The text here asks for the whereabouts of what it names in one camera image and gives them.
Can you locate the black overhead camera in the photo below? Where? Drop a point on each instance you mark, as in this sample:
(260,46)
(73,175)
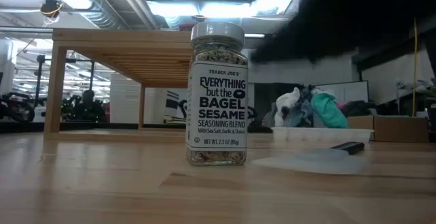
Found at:
(50,9)

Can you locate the white ice cube tray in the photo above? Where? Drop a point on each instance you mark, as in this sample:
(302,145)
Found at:
(320,135)

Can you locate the bagel seasoning jar white lid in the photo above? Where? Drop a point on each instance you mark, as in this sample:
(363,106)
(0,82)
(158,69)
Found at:
(218,108)

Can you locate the white panel board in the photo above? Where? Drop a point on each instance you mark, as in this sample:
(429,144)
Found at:
(347,93)

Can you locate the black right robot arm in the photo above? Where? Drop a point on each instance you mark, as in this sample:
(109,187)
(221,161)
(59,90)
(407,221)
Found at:
(357,16)

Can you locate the person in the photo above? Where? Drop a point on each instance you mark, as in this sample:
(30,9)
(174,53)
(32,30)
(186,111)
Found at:
(88,110)

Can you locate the brown cardboard box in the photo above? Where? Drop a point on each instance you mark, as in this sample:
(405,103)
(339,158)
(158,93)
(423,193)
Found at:
(398,128)

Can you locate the wooden slatted shelf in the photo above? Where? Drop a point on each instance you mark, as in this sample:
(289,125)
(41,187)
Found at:
(119,43)

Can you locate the pile of clothes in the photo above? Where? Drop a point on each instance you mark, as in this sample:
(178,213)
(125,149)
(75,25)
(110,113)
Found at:
(323,110)

